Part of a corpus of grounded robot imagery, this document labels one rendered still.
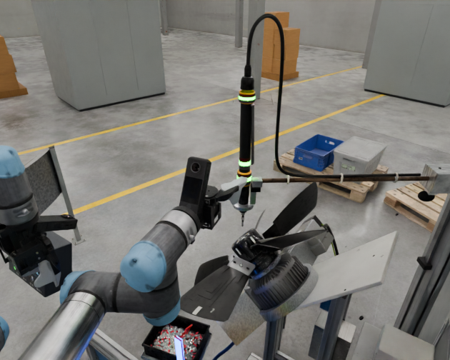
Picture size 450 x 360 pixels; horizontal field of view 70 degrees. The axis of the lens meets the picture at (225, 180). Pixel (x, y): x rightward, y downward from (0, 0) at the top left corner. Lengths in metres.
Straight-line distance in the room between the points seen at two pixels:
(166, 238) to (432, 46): 7.66
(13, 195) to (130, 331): 1.93
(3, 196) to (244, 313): 0.89
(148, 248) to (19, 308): 2.49
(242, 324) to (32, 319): 1.91
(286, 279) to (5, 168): 0.91
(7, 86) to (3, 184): 8.15
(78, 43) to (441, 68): 6.93
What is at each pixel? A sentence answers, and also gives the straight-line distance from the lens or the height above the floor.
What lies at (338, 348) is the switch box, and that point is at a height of 0.78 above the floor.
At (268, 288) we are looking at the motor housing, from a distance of 1.22.
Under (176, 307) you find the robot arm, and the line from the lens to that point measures 0.67.
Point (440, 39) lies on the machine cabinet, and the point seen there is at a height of 1.25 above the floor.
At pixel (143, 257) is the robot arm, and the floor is 1.67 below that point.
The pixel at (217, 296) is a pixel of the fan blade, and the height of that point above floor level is 1.19.
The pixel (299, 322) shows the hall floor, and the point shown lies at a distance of 2.59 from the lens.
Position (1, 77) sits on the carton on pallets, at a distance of 8.82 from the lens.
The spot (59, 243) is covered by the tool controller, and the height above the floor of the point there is 1.24.
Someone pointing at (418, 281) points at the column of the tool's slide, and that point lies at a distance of 1.51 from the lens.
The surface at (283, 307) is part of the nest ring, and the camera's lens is 1.21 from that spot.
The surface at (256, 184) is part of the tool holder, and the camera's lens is 0.99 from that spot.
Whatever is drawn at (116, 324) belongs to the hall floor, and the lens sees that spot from 2.63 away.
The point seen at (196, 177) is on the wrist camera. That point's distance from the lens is 0.66.
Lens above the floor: 2.05
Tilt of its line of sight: 30 degrees down
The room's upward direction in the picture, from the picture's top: straight up
